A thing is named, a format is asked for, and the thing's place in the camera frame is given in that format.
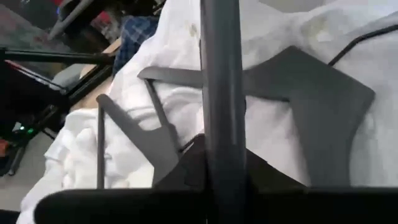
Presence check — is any red plastic item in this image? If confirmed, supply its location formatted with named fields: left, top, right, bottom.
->
left=89, top=10, right=121, bottom=35

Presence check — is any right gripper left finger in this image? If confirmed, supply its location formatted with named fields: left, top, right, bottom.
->
left=153, top=133, right=208, bottom=190

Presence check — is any dark grey clothes hanger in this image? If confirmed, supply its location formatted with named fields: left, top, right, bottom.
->
left=95, top=0, right=398, bottom=224

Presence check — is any blue plaid shirt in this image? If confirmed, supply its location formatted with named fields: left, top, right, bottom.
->
left=111, top=14, right=160, bottom=77

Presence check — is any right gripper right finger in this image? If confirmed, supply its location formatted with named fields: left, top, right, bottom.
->
left=244, top=148, right=308, bottom=190

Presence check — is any white shirt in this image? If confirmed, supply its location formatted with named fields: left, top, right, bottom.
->
left=17, top=0, right=398, bottom=224

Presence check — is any grey clothes rack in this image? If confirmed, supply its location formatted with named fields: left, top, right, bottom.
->
left=46, top=0, right=96, bottom=40

